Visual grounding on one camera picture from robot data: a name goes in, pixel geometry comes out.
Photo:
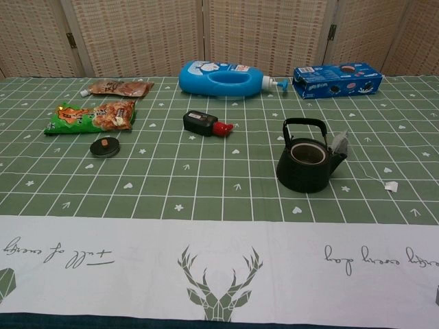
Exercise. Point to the blue detergent pump bottle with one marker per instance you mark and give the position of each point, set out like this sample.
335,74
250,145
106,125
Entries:
199,80

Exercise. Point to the woven folding screen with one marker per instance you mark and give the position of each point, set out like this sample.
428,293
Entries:
144,34

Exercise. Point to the black teapot lid brown knob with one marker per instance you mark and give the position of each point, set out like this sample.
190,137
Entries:
104,149

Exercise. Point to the black bottle with red cap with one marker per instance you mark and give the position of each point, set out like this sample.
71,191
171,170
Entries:
199,123

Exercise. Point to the green grid deer tablecloth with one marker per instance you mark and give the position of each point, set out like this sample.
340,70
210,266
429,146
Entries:
205,192

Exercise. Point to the brown sauce spout pouch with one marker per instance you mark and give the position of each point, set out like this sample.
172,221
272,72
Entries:
127,87

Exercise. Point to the black cast iron teapot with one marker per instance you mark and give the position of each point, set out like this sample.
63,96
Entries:
302,178

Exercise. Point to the green orange snack bag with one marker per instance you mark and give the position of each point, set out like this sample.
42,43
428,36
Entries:
85,118

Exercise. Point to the blue cookie box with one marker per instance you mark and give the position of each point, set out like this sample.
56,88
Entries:
319,85

